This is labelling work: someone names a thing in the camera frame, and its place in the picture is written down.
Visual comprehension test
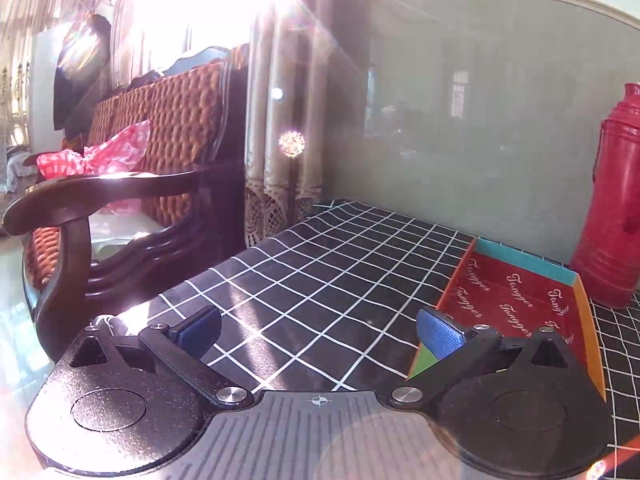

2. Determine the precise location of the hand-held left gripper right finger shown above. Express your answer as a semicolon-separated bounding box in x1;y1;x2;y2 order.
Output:
390;308;577;409

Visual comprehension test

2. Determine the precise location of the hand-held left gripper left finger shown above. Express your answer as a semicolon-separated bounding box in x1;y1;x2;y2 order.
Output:
70;305;253;407

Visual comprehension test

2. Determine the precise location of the red paper tray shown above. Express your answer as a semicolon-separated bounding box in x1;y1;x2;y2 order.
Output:
406;238;607;402

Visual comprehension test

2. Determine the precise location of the black white grid tablecloth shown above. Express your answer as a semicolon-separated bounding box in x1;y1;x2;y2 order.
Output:
102;198;640;466

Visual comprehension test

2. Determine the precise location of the wooden sofa with orange cushions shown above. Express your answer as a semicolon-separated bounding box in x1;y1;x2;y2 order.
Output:
2;44;251;361

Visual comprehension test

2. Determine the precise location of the pink checkered cloth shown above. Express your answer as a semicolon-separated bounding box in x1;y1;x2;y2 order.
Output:
37;120;152;213

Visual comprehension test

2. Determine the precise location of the red thermos flask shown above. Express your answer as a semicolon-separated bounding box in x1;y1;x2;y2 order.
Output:
570;81;640;309

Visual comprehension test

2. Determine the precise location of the beige lace curtain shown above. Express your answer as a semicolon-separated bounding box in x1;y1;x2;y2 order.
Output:
243;0;336;250

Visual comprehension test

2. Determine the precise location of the dark hanging jacket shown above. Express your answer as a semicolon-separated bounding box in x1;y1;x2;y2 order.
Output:
52;14;112;131

